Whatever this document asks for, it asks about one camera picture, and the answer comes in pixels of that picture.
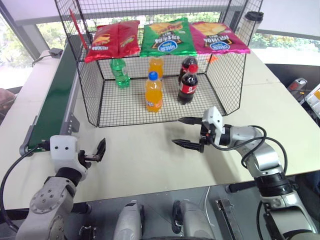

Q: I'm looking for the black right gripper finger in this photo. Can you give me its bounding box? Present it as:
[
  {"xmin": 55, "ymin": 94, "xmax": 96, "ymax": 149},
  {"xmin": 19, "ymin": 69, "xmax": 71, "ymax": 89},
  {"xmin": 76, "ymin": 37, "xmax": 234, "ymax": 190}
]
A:
[
  {"xmin": 177, "ymin": 116, "xmax": 203, "ymax": 125},
  {"xmin": 171, "ymin": 139, "xmax": 205, "ymax": 153}
]

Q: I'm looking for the cola bottle red cap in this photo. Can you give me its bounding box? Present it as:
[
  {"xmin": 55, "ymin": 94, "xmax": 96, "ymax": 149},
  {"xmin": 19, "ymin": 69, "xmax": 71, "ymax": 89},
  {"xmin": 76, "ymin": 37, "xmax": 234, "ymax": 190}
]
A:
[
  {"xmin": 177, "ymin": 64, "xmax": 199, "ymax": 106},
  {"xmin": 178, "ymin": 56, "xmax": 199, "ymax": 85}
]

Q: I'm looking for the green conveyor belt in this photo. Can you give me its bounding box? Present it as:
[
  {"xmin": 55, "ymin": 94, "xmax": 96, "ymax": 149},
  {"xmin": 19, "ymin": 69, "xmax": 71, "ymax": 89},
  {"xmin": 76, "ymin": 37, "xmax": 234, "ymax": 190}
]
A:
[{"xmin": 19, "ymin": 34, "xmax": 92, "ymax": 157}]

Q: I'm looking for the grey power adapter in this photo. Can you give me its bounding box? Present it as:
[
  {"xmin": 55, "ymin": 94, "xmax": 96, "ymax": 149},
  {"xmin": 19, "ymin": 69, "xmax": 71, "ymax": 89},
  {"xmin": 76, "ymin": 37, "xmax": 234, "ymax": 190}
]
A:
[{"xmin": 31, "ymin": 48, "xmax": 64, "ymax": 68}]

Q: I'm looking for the black table bracket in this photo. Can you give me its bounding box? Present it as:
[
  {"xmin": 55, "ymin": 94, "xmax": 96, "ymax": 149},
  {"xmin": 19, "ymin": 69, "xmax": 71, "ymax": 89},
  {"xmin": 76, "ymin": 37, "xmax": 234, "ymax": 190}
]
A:
[
  {"xmin": 224, "ymin": 183, "xmax": 259, "ymax": 194},
  {"xmin": 71, "ymin": 202, "xmax": 92, "ymax": 215}
]

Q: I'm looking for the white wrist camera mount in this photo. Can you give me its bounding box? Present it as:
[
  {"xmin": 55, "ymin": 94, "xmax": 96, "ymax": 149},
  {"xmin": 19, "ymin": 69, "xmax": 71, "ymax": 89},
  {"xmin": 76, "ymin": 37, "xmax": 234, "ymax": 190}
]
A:
[
  {"xmin": 49, "ymin": 134, "xmax": 88, "ymax": 177},
  {"xmin": 201, "ymin": 106, "xmax": 225, "ymax": 147}
]

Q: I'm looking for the black metal bar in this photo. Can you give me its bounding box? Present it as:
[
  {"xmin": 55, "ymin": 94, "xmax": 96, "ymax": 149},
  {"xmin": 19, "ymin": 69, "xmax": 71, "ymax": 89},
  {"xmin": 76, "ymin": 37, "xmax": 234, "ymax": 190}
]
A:
[{"xmin": 215, "ymin": 198, "xmax": 236, "ymax": 240}]

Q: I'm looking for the grey rounded robot leg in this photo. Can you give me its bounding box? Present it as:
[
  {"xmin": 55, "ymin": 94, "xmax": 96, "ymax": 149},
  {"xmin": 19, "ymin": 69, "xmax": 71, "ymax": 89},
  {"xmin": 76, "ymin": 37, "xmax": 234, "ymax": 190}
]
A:
[
  {"xmin": 113, "ymin": 199, "xmax": 146, "ymax": 240},
  {"xmin": 172, "ymin": 199, "xmax": 216, "ymax": 240}
]

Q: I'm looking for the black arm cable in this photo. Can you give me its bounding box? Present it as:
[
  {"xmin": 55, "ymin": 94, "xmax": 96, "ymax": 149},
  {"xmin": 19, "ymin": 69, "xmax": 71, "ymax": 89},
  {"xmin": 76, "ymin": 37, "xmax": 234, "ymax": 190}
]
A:
[
  {"xmin": 0, "ymin": 141, "xmax": 51, "ymax": 233},
  {"xmin": 211, "ymin": 125, "xmax": 289, "ymax": 176}
]

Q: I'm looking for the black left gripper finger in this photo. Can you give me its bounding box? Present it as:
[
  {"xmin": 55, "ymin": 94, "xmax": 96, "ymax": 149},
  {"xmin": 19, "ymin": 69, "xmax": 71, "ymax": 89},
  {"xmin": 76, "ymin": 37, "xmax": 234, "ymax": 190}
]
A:
[{"xmin": 86, "ymin": 137, "xmax": 107, "ymax": 163}]

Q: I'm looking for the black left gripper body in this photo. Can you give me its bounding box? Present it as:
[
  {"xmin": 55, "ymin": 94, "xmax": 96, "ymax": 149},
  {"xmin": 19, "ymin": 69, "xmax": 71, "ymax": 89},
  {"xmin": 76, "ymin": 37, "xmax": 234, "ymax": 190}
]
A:
[{"xmin": 78, "ymin": 149, "xmax": 92, "ymax": 170}]

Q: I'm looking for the green soda bottle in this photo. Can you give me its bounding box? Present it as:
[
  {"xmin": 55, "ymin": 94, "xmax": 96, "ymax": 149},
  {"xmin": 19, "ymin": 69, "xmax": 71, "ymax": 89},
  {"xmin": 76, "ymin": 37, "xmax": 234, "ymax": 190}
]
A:
[{"xmin": 109, "ymin": 58, "xmax": 132, "ymax": 90}]

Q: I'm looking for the pink chips bag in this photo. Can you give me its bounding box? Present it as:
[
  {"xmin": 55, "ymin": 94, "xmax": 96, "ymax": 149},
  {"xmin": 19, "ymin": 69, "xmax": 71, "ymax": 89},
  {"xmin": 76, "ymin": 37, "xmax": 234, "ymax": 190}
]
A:
[{"xmin": 189, "ymin": 21, "xmax": 251, "ymax": 55}]

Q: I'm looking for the white yellow box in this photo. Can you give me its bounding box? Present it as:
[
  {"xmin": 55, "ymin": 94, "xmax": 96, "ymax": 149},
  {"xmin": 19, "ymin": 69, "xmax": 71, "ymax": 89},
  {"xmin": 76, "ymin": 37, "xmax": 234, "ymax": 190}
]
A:
[{"xmin": 303, "ymin": 83, "xmax": 320, "ymax": 116}]

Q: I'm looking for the orange soda bottle blue cap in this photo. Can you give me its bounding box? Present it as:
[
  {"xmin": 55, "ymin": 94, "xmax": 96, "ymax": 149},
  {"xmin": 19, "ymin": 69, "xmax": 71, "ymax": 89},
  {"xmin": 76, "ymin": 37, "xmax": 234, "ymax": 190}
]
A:
[{"xmin": 144, "ymin": 71, "xmax": 164, "ymax": 114}]

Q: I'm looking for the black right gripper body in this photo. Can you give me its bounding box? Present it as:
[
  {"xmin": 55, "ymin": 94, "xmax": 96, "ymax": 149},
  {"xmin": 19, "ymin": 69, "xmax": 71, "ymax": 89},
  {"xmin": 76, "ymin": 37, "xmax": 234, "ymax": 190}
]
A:
[{"xmin": 199, "ymin": 123, "xmax": 217, "ymax": 147}]

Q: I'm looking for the grey tumbler black lid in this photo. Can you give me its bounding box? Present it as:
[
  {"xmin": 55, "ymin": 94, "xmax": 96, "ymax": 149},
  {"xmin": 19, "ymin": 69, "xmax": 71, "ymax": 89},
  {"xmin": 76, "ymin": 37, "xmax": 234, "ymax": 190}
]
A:
[{"xmin": 235, "ymin": 11, "xmax": 265, "ymax": 50}]

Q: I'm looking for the green chips bag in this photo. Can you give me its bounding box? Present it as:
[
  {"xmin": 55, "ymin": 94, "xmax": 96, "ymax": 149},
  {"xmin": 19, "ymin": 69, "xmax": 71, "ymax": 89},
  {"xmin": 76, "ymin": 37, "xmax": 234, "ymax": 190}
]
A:
[{"xmin": 139, "ymin": 17, "xmax": 198, "ymax": 58}]

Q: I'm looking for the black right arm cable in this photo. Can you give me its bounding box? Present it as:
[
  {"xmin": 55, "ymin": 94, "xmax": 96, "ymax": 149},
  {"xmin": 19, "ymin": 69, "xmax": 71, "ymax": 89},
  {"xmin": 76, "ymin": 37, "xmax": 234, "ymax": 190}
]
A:
[{"xmin": 211, "ymin": 125, "xmax": 289, "ymax": 176}]

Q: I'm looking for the red plastic strip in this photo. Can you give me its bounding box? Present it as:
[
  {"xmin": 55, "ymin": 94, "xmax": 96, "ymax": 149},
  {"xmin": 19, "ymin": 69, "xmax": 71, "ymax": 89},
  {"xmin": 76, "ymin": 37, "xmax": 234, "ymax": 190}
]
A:
[{"xmin": 69, "ymin": 9, "xmax": 89, "ymax": 50}]

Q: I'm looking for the red chips bag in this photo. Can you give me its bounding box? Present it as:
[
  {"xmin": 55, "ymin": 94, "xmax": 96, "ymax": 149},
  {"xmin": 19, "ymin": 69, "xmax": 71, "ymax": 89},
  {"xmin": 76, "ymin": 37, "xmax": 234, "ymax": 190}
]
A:
[{"xmin": 84, "ymin": 20, "xmax": 141, "ymax": 63}]

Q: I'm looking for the grey red tool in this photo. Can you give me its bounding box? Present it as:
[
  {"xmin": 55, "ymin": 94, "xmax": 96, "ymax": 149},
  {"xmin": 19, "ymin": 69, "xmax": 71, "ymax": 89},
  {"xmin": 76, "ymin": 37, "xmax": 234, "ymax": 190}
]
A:
[{"xmin": 286, "ymin": 77, "xmax": 308, "ymax": 101}]

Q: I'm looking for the brown object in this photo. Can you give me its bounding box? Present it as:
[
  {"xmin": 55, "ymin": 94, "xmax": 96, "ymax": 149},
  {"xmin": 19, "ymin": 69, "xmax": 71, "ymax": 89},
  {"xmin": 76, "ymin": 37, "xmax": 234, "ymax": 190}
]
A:
[{"xmin": 0, "ymin": 87, "xmax": 17, "ymax": 111}]

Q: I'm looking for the black wire mesh shelf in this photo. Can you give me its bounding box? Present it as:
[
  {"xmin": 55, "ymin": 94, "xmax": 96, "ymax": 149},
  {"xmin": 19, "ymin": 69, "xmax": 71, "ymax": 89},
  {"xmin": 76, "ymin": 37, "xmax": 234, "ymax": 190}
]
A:
[{"xmin": 54, "ymin": 0, "xmax": 264, "ymax": 129}]

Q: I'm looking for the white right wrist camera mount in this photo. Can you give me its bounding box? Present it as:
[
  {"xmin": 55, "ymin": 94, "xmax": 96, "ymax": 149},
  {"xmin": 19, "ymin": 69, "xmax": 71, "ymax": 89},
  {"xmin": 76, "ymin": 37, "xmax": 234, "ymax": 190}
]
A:
[{"xmin": 201, "ymin": 106, "xmax": 225, "ymax": 147}]

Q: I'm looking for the thin white cable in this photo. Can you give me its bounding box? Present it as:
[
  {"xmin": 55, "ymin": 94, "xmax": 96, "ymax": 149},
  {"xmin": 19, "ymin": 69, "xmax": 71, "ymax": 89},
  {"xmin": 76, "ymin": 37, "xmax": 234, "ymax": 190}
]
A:
[{"xmin": 204, "ymin": 186, "xmax": 212, "ymax": 227}]

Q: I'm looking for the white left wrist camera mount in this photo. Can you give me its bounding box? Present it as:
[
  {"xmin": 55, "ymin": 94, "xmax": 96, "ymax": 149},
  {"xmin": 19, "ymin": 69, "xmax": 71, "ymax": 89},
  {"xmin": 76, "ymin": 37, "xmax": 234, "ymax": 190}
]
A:
[{"xmin": 49, "ymin": 134, "xmax": 88, "ymax": 177}]

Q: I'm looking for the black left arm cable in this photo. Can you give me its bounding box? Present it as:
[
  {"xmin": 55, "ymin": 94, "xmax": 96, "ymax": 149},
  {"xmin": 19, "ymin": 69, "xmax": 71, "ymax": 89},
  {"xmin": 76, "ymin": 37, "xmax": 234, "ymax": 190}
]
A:
[{"xmin": 0, "ymin": 141, "xmax": 51, "ymax": 233}]

